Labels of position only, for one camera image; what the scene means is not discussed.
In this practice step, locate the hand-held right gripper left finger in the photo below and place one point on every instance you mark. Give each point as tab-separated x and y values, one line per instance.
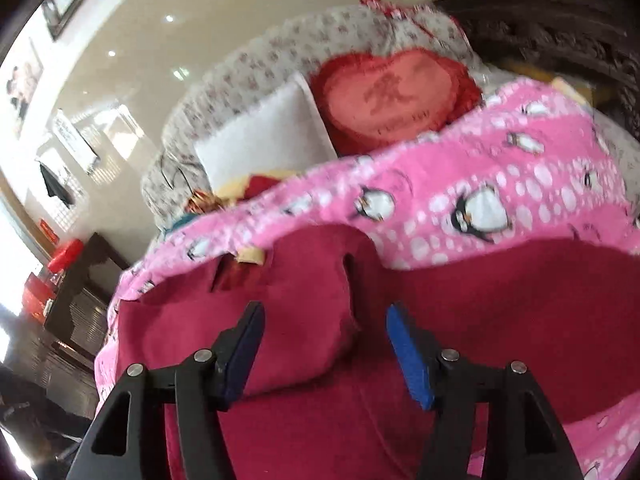
244	357

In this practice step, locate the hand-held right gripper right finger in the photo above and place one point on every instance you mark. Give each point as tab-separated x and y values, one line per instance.
407	355

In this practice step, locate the dark red garment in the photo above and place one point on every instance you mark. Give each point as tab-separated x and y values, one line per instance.
310	285

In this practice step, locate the yellow cloth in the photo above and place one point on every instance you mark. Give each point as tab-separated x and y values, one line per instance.
237	187

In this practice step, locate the dark wooden side table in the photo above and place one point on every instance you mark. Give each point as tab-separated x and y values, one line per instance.
85	280

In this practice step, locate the red plastic stool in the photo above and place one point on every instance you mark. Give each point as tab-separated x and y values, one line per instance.
65	255

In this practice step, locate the pink penguin blanket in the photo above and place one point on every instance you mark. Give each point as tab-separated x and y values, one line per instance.
500	160

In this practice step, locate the red box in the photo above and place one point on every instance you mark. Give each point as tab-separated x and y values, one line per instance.
36	294

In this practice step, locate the white pillow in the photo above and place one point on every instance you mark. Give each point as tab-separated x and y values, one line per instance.
265	135

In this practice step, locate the red heart-shaped pillow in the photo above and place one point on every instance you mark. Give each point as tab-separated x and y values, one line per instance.
390	100

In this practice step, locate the dark hanging cloth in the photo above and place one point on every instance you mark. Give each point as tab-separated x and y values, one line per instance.
52	182

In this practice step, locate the floral quilt bundle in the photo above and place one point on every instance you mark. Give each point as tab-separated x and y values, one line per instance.
260	60

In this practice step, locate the dark carved wooden cabinet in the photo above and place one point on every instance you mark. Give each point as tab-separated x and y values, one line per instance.
550	35

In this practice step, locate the red wall sign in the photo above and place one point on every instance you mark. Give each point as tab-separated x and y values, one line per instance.
48	229

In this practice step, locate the white wall calendar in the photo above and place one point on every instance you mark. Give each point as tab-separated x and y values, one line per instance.
75	140

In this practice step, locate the wall photo poster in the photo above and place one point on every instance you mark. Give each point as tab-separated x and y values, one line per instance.
22	87

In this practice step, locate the framed wall picture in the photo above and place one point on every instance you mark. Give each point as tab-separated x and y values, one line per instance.
62	0

